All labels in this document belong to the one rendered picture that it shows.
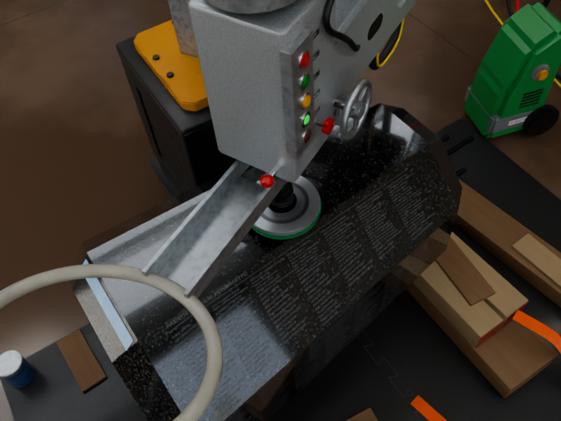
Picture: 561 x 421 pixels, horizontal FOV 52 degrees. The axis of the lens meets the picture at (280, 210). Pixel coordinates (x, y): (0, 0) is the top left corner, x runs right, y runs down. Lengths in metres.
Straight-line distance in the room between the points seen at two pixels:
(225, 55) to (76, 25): 2.89
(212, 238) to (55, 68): 2.54
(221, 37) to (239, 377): 0.91
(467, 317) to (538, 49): 1.21
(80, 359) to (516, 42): 2.25
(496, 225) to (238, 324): 1.37
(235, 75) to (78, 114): 2.24
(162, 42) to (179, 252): 1.19
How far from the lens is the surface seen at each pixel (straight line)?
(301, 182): 1.67
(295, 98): 1.14
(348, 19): 1.37
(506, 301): 2.29
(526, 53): 2.78
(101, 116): 3.31
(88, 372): 2.44
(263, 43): 1.10
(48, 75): 3.70
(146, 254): 1.67
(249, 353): 1.63
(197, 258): 1.31
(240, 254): 1.61
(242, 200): 1.40
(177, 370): 1.59
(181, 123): 2.06
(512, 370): 2.30
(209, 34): 1.17
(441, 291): 2.26
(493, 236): 2.58
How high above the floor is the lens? 2.15
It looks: 53 degrees down
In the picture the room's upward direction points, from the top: 6 degrees counter-clockwise
